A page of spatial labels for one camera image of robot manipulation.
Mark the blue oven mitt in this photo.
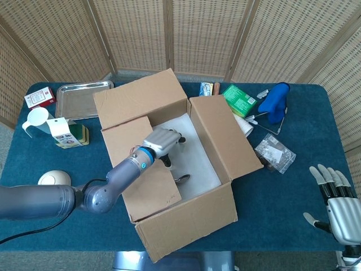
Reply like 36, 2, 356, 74
258, 82, 290, 125

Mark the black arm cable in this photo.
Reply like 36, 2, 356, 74
0, 178, 107, 245

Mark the white foam liner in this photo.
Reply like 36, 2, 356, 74
152, 111, 222, 203

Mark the stack of paper cups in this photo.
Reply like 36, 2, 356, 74
236, 115, 254, 138

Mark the blue table cloth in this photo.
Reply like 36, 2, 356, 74
0, 81, 351, 252

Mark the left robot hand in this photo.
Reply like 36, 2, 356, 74
142, 127, 187, 168

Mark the green yellow sponge pack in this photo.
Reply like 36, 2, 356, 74
46, 117, 90, 149

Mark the green carton box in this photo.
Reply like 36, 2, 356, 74
222, 84, 258, 118

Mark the small red white box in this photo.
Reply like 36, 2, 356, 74
24, 86, 57, 110

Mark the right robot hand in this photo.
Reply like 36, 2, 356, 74
303, 163, 361, 245

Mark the blue cookie box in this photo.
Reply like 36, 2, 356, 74
199, 81, 214, 97

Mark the clear bag of brown pieces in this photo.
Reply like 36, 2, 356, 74
254, 133, 297, 174

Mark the woven folding screen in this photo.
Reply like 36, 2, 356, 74
0, 0, 361, 181

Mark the cream upturned bowl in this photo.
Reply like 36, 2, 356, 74
37, 169, 73, 186

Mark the stainless steel tray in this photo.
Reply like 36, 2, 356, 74
55, 80, 115, 120

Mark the red cardboard box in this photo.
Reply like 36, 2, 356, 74
93, 67, 265, 264

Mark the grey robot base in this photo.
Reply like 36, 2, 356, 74
112, 250, 235, 271

